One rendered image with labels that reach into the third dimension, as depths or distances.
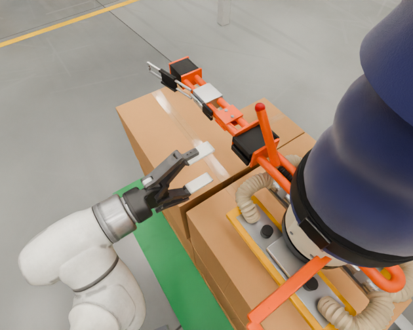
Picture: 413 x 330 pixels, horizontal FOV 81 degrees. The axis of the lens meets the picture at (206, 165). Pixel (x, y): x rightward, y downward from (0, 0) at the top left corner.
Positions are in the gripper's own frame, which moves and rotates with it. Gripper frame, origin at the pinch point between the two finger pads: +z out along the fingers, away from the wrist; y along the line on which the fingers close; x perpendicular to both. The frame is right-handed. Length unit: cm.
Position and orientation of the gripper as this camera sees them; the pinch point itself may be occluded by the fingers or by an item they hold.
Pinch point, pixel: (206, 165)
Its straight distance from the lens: 58.7
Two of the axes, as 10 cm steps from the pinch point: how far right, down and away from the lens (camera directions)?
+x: 5.7, 6.9, -4.4
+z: 8.2, -4.8, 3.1
